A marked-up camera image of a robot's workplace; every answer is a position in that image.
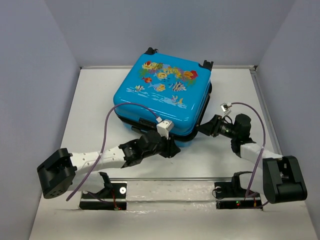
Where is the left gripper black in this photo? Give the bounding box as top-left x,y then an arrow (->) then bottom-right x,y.
141,130 -> 181,159

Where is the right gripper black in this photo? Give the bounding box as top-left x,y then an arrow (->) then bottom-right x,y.
194,114 -> 238,139

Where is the blue kids suitcase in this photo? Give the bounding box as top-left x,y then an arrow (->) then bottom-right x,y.
113,47 -> 214,148

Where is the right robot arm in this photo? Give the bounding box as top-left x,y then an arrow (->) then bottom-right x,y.
196,113 -> 308,204

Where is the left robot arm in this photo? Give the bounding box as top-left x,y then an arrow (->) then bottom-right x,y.
37,130 -> 181,199

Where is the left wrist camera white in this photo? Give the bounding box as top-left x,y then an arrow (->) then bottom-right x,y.
156,119 -> 174,139

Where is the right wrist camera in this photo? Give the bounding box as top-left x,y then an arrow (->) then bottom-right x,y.
220,102 -> 232,117

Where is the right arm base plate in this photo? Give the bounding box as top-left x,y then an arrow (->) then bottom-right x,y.
211,181 -> 262,210

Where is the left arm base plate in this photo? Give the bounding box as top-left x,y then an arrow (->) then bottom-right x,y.
79,181 -> 127,211

